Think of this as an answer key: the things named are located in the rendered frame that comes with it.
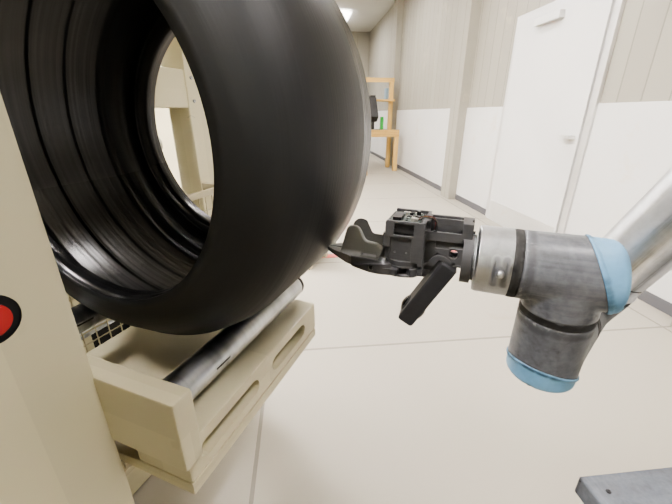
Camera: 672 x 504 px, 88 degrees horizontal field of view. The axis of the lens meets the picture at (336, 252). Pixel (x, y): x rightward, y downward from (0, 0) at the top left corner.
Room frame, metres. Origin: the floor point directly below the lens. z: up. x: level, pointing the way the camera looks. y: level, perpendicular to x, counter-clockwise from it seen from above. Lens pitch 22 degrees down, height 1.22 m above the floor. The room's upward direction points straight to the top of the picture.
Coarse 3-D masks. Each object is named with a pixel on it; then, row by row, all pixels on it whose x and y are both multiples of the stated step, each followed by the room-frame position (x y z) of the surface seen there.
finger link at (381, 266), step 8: (352, 256) 0.47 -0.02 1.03; (352, 264) 0.47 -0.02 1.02; (360, 264) 0.46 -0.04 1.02; (368, 264) 0.45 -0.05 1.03; (376, 264) 0.44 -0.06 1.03; (384, 264) 0.44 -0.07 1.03; (376, 272) 0.44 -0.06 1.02; (384, 272) 0.44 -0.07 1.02; (392, 272) 0.43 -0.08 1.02; (400, 272) 0.44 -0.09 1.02
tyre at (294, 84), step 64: (0, 0) 0.59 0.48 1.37; (64, 0) 0.66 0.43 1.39; (128, 0) 0.73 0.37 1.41; (192, 0) 0.36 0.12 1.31; (256, 0) 0.37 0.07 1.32; (320, 0) 0.49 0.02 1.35; (0, 64) 0.61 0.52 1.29; (64, 64) 0.70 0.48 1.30; (128, 64) 0.77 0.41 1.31; (192, 64) 0.36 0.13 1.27; (256, 64) 0.35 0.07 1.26; (320, 64) 0.40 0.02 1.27; (64, 128) 0.69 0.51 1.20; (128, 128) 0.78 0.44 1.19; (256, 128) 0.34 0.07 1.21; (320, 128) 0.38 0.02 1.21; (64, 192) 0.64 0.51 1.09; (128, 192) 0.75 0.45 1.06; (256, 192) 0.35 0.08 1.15; (320, 192) 0.39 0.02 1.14; (64, 256) 0.49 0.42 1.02; (128, 256) 0.63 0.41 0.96; (192, 256) 0.70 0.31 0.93; (256, 256) 0.36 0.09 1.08; (320, 256) 0.51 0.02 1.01; (128, 320) 0.43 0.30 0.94; (192, 320) 0.39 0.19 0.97
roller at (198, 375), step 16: (288, 288) 0.58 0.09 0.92; (272, 304) 0.52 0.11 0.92; (288, 304) 0.57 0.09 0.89; (256, 320) 0.48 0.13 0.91; (272, 320) 0.51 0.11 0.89; (224, 336) 0.42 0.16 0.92; (240, 336) 0.43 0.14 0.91; (256, 336) 0.47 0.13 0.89; (208, 352) 0.39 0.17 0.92; (224, 352) 0.40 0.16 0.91; (240, 352) 0.43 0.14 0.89; (176, 368) 0.36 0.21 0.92; (192, 368) 0.36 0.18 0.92; (208, 368) 0.37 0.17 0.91; (224, 368) 0.39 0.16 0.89; (192, 384) 0.34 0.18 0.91; (208, 384) 0.36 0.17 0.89
